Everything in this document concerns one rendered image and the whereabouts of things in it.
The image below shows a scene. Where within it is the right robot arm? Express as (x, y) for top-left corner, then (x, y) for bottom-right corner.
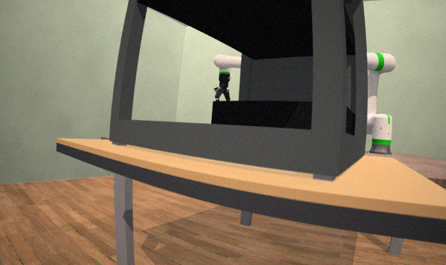
(214, 54), (241, 81)

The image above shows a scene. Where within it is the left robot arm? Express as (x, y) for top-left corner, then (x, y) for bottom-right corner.
(367, 53), (396, 155)

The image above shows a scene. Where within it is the dark grey rack frame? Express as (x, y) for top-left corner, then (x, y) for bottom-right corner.
(109, 0), (368, 182)

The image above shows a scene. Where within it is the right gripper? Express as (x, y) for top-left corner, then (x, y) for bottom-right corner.
(215, 80), (230, 101)

